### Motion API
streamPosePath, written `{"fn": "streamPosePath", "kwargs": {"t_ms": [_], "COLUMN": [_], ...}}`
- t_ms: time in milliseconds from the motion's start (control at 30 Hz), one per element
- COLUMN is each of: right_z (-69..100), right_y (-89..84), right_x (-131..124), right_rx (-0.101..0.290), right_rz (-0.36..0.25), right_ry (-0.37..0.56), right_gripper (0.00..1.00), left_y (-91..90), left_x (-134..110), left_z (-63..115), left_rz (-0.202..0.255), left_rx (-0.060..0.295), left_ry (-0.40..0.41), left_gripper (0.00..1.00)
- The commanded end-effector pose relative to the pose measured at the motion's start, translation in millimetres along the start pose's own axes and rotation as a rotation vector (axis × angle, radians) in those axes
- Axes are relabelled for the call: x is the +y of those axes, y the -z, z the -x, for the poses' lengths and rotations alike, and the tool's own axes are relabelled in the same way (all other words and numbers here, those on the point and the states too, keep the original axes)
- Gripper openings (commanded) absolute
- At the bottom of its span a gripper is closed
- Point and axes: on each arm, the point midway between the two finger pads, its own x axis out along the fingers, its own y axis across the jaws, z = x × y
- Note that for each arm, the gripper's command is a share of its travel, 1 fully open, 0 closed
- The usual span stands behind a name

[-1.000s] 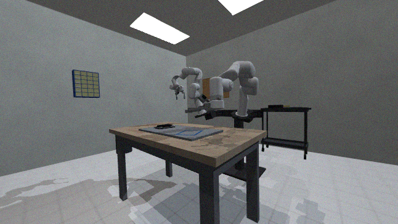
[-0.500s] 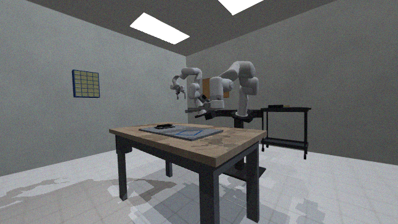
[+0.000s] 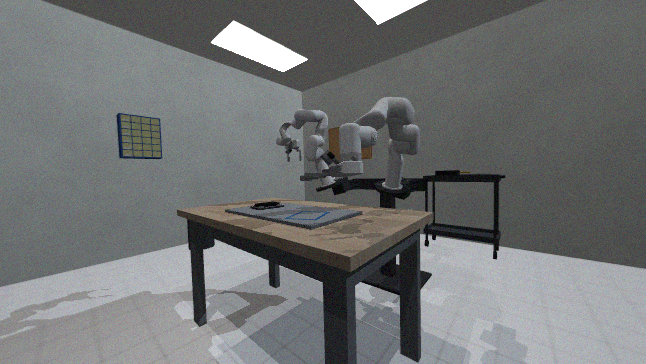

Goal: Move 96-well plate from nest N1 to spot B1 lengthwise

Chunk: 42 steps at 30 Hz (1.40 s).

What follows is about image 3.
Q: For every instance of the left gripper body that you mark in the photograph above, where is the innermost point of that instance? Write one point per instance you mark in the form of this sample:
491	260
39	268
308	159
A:
349	168

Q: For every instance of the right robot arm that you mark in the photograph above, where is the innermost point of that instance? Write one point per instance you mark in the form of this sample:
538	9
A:
312	153

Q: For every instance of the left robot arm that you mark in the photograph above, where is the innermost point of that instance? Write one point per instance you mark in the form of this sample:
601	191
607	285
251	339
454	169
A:
398	113

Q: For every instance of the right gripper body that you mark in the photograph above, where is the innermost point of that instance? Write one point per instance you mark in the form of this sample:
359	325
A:
295	144

